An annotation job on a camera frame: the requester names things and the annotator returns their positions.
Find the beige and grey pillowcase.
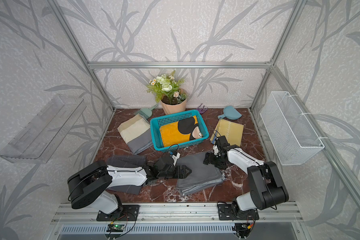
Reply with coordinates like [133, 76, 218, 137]
[118, 115, 153, 155]

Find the yellow cartoon mouse pillowcase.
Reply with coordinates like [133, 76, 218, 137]
[160, 116, 203, 147]

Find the artificial flowering plant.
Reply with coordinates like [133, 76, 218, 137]
[147, 71, 188, 105]

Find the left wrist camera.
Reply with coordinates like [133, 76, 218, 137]
[170, 151, 181, 166]

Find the blue dustpan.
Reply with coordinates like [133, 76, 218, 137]
[218, 106, 242, 120]

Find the plain grey pillowcase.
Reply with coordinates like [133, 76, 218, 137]
[176, 152, 225, 196]

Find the teal plastic basket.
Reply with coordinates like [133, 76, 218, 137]
[150, 110, 209, 152]

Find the peach flower pot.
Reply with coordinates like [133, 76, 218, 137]
[160, 88, 188, 115]

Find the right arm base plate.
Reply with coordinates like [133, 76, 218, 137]
[217, 202, 260, 221]

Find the left green circuit board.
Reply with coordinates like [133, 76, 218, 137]
[107, 224, 126, 233]

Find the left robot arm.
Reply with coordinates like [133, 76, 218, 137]
[68, 155, 192, 218]

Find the pale yellow zigzag pillowcase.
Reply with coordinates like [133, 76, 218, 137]
[210, 119, 244, 147]

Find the aluminium front rail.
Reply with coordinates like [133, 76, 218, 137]
[51, 202, 304, 224]

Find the clear acrylic wall shelf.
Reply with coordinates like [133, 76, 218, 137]
[0, 94, 87, 164]

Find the right circuit board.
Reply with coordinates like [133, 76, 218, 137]
[232, 223, 254, 232]

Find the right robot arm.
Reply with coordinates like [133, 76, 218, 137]
[204, 136, 289, 214]

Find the green hand brush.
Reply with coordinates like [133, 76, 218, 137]
[135, 105, 158, 120]

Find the dark grey checked pillowcase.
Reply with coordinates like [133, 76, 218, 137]
[106, 155, 147, 195]

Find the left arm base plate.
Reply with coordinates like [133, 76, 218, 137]
[96, 205, 140, 222]

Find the purple garden fork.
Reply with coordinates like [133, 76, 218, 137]
[196, 104, 208, 115]

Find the white wire wall basket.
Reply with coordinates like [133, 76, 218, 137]
[260, 91, 325, 166]

